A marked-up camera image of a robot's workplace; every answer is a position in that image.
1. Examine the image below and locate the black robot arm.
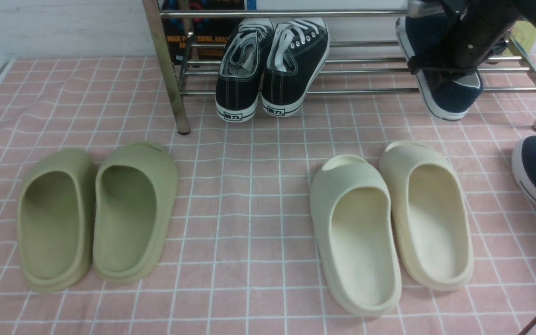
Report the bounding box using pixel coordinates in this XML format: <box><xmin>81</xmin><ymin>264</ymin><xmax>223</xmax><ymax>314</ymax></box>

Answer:
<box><xmin>408</xmin><ymin>0</ymin><xmax>536</xmax><ymax>80</ymax></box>

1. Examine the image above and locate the black canvas sneaker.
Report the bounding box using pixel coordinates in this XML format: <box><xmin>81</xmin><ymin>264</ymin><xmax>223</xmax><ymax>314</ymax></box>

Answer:
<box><xmin>215</xmin><ymin>18</ymin><xmax>275</xmax><ymax>123</ymax></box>
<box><xmin>261</xmin><ymin>18</ymin><xmax>330</xmax><ymax>117</ymax></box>

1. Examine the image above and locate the dark book behind rack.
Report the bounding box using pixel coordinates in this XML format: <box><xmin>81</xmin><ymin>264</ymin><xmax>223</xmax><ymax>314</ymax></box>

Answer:
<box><xmin>162</xmin><ymin>0</ymin><xmax>246</xmax><ymax>65</ymax></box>

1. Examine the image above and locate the black canvas sneaker right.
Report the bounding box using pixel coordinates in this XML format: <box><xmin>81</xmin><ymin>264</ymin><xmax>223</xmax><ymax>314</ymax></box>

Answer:
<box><xmin>261</xmin><ymin>18</ymin><xmax>330</xmax><ymax>117</ymax></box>

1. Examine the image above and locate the cream slide slipper left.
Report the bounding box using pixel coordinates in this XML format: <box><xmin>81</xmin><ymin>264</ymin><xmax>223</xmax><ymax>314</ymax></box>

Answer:
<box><xmin>310</xmin><ymin>154</ymin><xmax>402</xmax><ymax>317</ymax></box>

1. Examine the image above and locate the cream slide slipper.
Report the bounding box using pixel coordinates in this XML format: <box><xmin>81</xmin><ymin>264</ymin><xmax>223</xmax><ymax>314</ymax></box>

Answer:
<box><xmin>310</xmin><ymin>154</ymin><xmax>402</xmax><ymax>317</ymax></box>
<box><xmin>379</xmin><ymin>141</ymin><xmax>474</xmax><ymax>291</ymax></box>

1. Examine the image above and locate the pink checked tablecloth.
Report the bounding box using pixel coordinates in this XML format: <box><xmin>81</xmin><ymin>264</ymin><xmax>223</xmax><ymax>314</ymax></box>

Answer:
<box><xmin>0</xmin><ymin>58</ymin><xmax>536</xmax><ymax>335</ymax></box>

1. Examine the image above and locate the blue yellow box behind rack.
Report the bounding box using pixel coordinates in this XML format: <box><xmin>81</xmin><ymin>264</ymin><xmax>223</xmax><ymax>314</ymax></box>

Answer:
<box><xmin>512</xmin><ymin>20</ymin><xmax>536</xmax><ymax>53</ymax></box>

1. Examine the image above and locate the black canvas sneaker left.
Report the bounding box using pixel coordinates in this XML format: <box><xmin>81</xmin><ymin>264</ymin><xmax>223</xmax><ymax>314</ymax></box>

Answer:
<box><xmin>215</xmin><ymin>18</ymin><xmax>275</xmax><ymax>123</ymax></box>

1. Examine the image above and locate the green slide slipper left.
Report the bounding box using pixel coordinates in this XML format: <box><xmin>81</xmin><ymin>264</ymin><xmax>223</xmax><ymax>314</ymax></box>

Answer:
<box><xmin>17</xmin><ymin>148</ymin><xmax>96</xmax><ymax>293</ymax></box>

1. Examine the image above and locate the green slide slipper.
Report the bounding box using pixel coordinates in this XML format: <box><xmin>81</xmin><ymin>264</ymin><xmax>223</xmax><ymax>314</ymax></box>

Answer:
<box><xmin>93</xmin><ymin>141</ymin><xmax>179</xmax><ymax>284</ymax></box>
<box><xmin>17</xmin><ymin>148</ymin><xmax>96</xmax><ymax>293</ymax></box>

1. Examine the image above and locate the metal shoe rack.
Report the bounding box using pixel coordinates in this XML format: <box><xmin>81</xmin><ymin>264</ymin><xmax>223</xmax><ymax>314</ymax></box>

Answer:
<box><xmin>143</xmin><ymin>0</ymin><xmax>536</xmax><ymax>135</ymax></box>

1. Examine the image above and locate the green slide slipper right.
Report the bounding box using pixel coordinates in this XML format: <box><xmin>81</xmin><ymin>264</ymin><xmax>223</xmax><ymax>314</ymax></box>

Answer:
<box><xmin>93</xmin><ymin>141</ymin><xmax>179</xmax><ymax>284</ymax></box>

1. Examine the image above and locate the cream slide slipper right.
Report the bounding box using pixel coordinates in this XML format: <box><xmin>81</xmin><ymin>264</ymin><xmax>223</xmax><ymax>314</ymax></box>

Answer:
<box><xmin>379</xmin><ymin>141</ymin><xmax>474</xmax><ymax>291</ymax></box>

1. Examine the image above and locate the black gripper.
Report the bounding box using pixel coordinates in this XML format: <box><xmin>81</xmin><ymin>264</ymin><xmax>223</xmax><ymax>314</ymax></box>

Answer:
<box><xmin>408</xmin><ymin>9</ymin><xmax>520</xmax><ymax>79</ymax></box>

